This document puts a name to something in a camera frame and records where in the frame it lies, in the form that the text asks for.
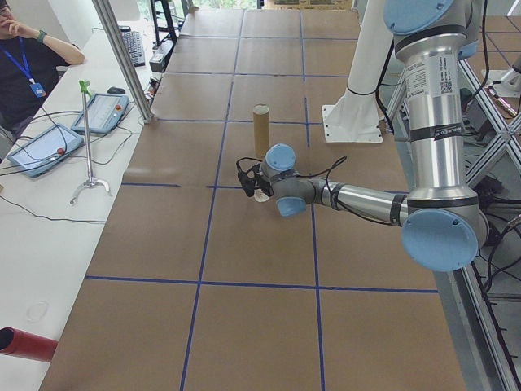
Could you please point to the white feather shuttlecock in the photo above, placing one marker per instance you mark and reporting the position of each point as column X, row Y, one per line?
column 260, row 198

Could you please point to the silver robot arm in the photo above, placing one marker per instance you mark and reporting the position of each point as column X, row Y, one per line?
column 435, row 122

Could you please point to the brown cardboard tube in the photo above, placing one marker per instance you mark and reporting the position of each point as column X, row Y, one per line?
column 261, row 130

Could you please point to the black orange usb hub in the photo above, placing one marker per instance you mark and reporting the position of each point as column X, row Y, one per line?
column 151, row 94

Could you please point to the black computer box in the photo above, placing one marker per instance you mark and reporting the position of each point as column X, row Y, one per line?
column 160, row 57

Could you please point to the dark computer mouse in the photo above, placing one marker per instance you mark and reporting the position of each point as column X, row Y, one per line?
column 116, row 90

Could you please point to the blue grey teach pendant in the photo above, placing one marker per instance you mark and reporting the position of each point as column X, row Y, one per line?
column 40, row 150
column 102, row 112

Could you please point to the black keyboard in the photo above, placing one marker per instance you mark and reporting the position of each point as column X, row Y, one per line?
column 133, row 48

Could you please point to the black metal rack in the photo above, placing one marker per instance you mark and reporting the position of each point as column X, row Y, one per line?
column 165, row 20

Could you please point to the white side table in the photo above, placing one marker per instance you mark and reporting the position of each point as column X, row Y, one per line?
column 40, row 244

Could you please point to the person in black shirt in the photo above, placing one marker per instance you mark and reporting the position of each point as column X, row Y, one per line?
column 16, row 81

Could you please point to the red cylinder tube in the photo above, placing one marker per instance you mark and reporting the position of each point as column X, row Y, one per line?
column 28, row 344

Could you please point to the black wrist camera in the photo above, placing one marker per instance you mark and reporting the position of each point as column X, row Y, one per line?
column 245, row 179

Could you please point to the white camera post with base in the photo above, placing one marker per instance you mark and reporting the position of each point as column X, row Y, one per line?
column 362, row 81

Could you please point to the aluminium frame post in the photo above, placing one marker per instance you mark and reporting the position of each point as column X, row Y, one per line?
column 126, row 61

